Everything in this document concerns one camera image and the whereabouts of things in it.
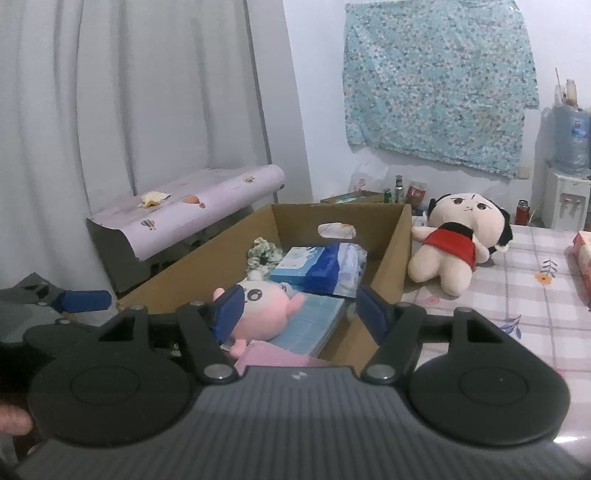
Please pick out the blue white plastic pack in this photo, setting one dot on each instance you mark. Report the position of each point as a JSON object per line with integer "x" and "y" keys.
{"x": 337, "y": 272}

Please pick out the small cardboard box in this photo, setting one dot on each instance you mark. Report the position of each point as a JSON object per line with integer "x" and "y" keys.
{"x": 351, "y": 198}

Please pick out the pink balloon print folded mat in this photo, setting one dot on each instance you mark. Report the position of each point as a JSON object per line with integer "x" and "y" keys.
{"x": 198, "y": 207}

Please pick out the green white scrunchie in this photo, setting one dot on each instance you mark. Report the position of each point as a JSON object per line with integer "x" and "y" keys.
{"x": 272, "y": 249}

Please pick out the red thermos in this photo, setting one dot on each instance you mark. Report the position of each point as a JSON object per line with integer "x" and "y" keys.
{"x": 522, "y": 212}

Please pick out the pink cloth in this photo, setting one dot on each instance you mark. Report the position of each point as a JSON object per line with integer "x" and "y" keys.
{"x": 272, "y": 355}

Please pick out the beige doll plush red bib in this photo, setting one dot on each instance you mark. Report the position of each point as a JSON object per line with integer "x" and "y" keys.
{"x": 443, "y": 272}

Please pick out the white plastic bag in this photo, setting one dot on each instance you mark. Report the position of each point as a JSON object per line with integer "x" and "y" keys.
{"x": 367, "y": 177}

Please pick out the pinkish bottle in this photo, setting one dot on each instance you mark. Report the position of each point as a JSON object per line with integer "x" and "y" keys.
{"x": 571, "y": 92}

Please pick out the plaid printed tablecloth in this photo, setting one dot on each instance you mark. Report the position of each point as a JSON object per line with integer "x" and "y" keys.
{"x": 517, "y": 295}

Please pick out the blue water jug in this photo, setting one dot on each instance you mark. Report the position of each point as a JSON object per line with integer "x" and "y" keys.
{"x": 572, "y": 138}

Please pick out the white water dispenser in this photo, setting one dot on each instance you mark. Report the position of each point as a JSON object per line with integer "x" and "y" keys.
{"x": 565, "y": 198}

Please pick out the white curtain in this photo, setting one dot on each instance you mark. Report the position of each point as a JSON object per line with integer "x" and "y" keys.
{"x": 115, "y": 115}

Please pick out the green can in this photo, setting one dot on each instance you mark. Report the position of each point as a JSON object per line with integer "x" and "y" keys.
{"x": 388, "y": 194}

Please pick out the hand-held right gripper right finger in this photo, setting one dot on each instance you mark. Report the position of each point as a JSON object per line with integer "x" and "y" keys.
{"x": 374, "y": 316}

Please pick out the light blue paper box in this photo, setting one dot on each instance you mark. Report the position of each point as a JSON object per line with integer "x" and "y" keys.
{"x": 295, "y": 263}

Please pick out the dark glass bottle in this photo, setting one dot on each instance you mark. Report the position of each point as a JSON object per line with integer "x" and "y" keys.
{"x": 399, "y": 189}

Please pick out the teal floral wall cloth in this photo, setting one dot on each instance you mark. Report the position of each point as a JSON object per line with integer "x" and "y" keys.
{"x": 438, "y": 83}

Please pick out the large brown cardboard box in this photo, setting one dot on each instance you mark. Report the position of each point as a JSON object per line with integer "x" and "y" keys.
{"x": 392, "y": 258}

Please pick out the red box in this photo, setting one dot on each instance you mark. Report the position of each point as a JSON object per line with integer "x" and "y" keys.
{"x": 415, "y": 194}

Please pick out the light blue towel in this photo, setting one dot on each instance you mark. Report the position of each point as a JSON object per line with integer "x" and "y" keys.
{"x": 314, "y": 323}

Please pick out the white wall socket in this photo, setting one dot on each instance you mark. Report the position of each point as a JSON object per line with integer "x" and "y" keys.
{"x": 522, "y": 171}

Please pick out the pink tissue pack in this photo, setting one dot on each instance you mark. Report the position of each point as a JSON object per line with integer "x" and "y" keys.
{"x": 582, "y": 267}

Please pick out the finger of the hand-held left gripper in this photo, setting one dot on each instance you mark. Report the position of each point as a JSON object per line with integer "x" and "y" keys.
{"x": 87, "y": 300}

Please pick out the person's left hand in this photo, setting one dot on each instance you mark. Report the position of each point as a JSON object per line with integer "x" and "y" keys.
{"x": 11, "y": 420}

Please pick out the pink plush toy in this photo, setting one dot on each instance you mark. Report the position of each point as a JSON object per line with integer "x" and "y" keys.
{"x": 263, "y": 314}

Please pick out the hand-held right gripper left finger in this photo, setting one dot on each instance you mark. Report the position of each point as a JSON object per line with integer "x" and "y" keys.
{"x": 228, "y": 311}

